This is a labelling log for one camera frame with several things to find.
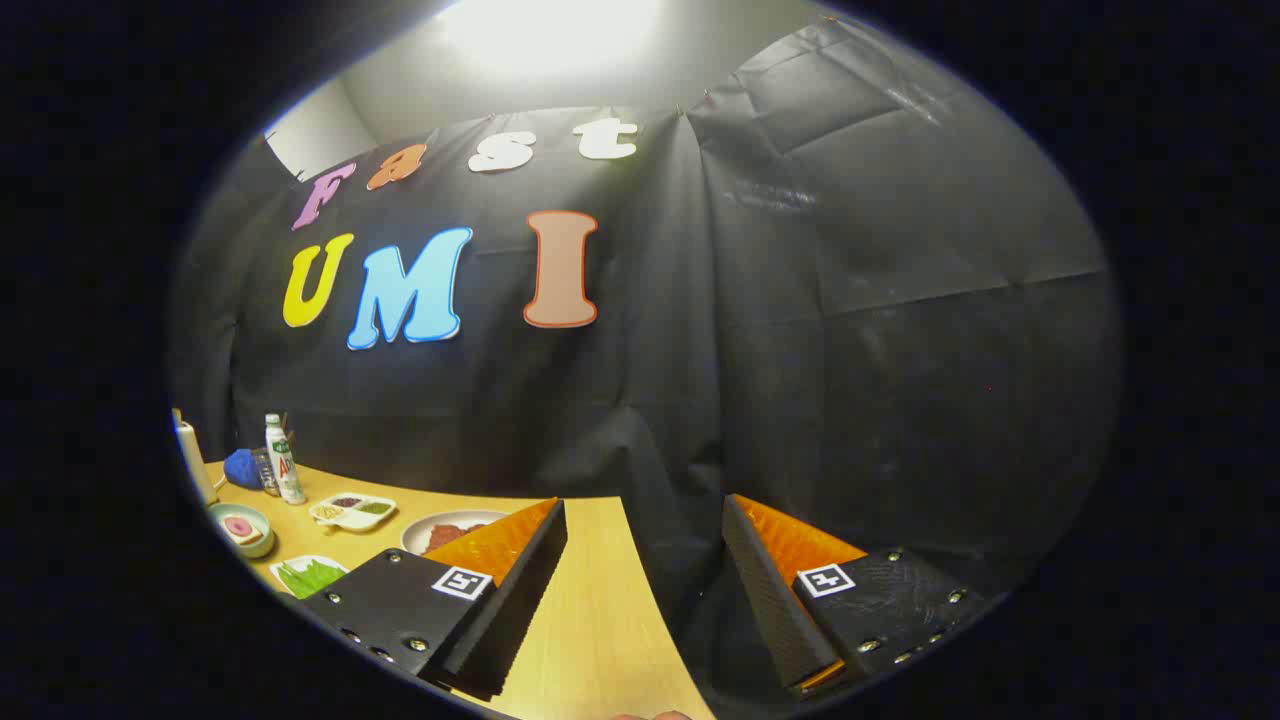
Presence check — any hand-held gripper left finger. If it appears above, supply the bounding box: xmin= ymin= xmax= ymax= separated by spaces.
xmin=300 ymin=497 xmax=569 ymax=699

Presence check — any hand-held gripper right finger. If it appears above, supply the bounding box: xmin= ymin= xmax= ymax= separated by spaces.
xmin=721 ymin=493 xmax=987 ymax=693

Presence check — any green lettuce leaf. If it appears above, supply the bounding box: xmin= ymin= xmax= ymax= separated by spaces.
xmin=277 ymin=561 xmax=344 ymax=598

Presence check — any dark red meat slice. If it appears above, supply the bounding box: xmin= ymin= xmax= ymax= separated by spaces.
xmin=423 ymin=522 xmax=486 ymax=554

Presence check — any round beige plate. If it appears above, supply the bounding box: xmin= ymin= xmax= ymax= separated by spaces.
xmin=400 ymin=509 xmax=512 ymax=557

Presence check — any white divided dish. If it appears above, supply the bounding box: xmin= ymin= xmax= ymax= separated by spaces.
xmin=308 ymin=492 xmax=399 ymax=533

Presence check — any white square plate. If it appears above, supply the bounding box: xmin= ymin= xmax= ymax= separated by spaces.
xmin=269 ymin=554 xmax=350 ymax=600

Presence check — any black backdrop cloth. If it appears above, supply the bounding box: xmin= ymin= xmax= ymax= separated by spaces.
xmin=168 ymin=15 xmax=1123 ymax=691

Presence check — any pale green plate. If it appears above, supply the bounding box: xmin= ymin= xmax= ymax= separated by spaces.
xmin=206 ymin=502 xmax=276 ymax=560

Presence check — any white bottle with green cap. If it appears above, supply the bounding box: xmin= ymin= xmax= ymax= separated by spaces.
xmin=264 ymin=413 xmax=308 ymax=506

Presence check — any white toaster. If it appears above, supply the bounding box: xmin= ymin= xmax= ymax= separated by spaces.
xmin=173 ymin=408 xmax=219 ymax=507

